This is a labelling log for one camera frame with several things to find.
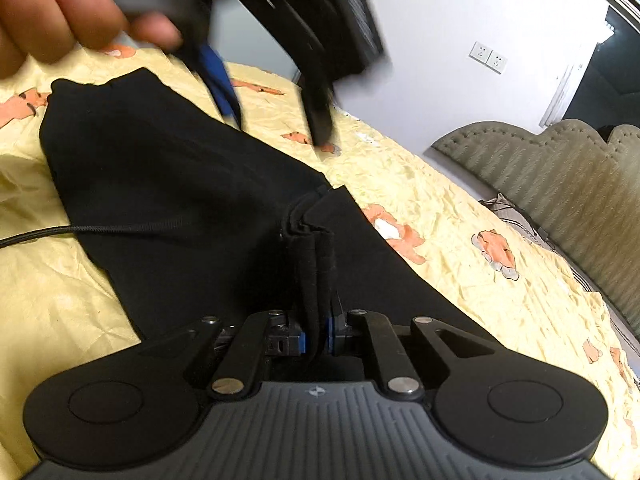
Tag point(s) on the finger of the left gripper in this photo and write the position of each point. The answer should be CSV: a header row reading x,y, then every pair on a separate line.
x,y
316,95
211,69

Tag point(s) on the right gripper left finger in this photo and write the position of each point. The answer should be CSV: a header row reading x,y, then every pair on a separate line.
x,y
262,335

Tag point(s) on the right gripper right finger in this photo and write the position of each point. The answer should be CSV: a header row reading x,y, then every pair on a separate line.
x,y
371,337

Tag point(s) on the black pants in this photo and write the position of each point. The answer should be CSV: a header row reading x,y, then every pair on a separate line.
x,y
189,217

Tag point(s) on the person's left hand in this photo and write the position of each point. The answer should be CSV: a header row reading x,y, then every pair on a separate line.
x,y
47,30

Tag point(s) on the yellow carrot print bedsheet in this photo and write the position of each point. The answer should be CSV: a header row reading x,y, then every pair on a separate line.
x,y
57,309

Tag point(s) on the striped mattress edge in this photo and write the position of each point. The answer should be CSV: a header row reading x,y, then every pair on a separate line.
x,y
518,220

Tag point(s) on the olive green padded headboard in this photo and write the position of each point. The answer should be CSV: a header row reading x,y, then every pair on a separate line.
x,y
583,190

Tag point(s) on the dark window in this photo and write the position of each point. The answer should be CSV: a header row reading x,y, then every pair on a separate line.
x,y
608,94

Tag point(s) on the white wall socket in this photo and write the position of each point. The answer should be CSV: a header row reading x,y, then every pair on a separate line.
x,y
488,57

